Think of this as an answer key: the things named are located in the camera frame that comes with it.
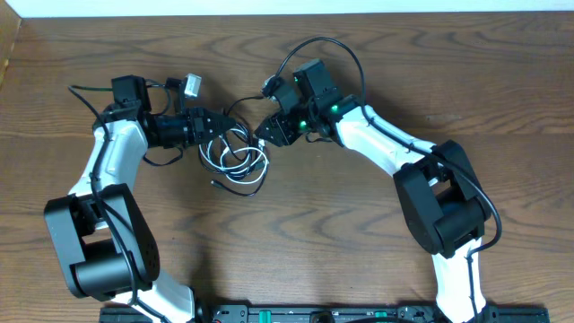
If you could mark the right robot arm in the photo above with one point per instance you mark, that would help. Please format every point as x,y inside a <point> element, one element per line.
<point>442,201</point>

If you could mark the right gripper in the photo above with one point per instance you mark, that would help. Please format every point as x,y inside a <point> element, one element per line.
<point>278,121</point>

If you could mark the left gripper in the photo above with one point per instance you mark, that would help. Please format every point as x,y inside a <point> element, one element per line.
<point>197,121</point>

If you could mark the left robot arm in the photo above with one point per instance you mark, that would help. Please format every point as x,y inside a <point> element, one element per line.
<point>103,244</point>

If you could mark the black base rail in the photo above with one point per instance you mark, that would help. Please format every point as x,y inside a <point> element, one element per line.
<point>234,313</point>

